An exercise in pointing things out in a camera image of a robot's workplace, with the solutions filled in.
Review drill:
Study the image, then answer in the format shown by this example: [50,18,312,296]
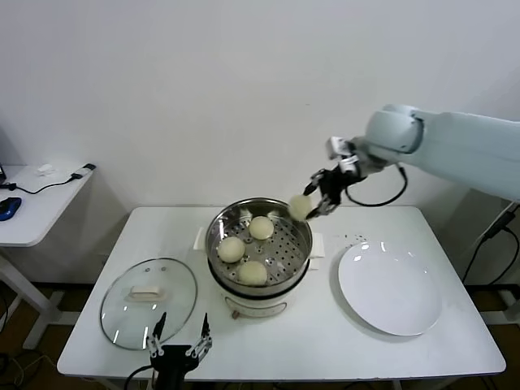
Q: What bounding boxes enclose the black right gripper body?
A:
[318,162,366,204]

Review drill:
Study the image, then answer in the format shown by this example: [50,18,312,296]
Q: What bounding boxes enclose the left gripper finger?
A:
[185,311,214,362]
[145,311,168,358]

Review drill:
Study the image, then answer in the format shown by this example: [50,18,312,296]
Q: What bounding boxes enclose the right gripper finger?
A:
[303,169,328,195]
[305,194,340,221]

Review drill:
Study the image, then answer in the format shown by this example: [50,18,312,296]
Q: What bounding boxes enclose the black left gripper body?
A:
[150,344,203,390]

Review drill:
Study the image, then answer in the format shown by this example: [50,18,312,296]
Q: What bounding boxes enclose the white steamed baozi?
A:
[217,236,246,264]
[248,216,274,241]
[237,260,268,287]
[288,193,314,223]

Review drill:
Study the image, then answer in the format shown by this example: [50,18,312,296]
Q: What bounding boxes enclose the glass pot lid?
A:
[100,256,199,350]

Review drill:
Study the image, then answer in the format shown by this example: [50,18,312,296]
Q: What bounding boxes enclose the stainless steel steamer basket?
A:
[193,197,326,288]

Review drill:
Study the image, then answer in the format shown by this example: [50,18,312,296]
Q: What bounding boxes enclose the white electric cooker base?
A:
[206,253,322,322]

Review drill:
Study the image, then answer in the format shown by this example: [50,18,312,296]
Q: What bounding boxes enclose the white round plate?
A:
[336,240,443,336]

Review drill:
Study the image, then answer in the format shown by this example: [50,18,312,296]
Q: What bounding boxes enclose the white side table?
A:
[0,164,98,351]

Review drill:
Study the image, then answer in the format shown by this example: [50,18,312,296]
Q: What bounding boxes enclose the blue computer mouse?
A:
[0,197,21,223]

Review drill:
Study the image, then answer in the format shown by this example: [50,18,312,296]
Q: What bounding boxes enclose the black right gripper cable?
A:
[340,158,409,207]

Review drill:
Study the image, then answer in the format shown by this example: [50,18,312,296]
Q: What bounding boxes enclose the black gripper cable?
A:
[123,364,158,390]
[340,158,409,207]

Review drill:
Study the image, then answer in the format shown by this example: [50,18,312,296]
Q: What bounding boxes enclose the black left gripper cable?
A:
[123,364,158,390]

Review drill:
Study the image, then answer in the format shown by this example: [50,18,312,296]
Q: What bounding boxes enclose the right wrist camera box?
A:
[326,136,351,163]

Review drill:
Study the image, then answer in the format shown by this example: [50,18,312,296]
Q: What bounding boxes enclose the black adapter with cable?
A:
[461,198,520,286]

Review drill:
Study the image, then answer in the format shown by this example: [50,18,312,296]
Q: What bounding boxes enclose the black cable with plugs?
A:
[0,164,95,197]

